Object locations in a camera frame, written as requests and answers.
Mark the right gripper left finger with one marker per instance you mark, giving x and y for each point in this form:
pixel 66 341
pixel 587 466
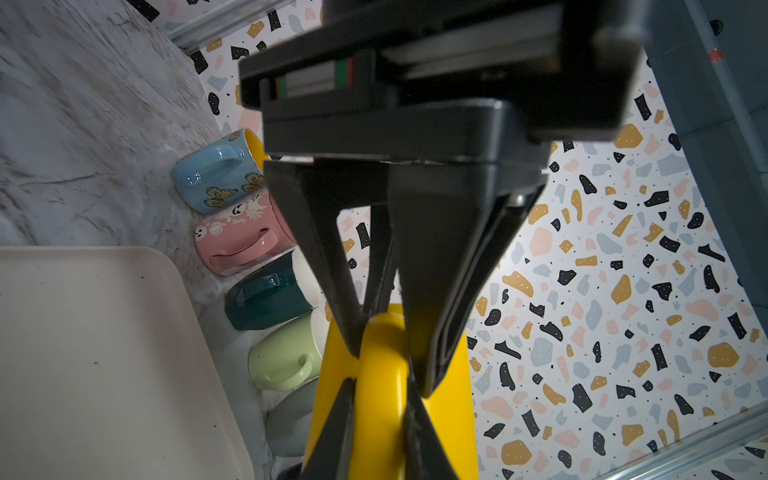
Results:
pixel 331 456

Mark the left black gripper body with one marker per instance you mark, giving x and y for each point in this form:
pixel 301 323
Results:
pixel 446 82

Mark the dark green mug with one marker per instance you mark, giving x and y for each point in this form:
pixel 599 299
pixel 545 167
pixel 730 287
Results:
pixel 279 291

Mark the grey mug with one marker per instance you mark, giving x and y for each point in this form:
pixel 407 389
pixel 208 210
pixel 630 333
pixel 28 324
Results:
pixel 287 425

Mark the light blue yellow-inside mug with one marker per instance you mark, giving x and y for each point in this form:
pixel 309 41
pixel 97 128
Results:
pixel 222 173

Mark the yellow mug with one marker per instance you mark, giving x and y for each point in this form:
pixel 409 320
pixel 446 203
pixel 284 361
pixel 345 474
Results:
pixel 381 373

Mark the black mug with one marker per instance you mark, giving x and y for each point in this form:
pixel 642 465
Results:
pixel 291 473

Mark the light green mug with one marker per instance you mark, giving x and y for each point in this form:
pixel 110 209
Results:
pixel 291 355

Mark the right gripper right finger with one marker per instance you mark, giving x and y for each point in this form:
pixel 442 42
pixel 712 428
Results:
pixel 425 457

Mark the pink patterned mug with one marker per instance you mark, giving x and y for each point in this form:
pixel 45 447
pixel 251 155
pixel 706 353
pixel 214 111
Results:
pixel 244 235

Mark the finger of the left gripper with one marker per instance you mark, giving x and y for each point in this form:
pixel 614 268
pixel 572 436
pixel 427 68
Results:
pixel 310 197
pixel 451 224

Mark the cream plastic tray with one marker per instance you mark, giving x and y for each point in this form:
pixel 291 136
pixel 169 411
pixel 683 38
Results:
pixel 105 372

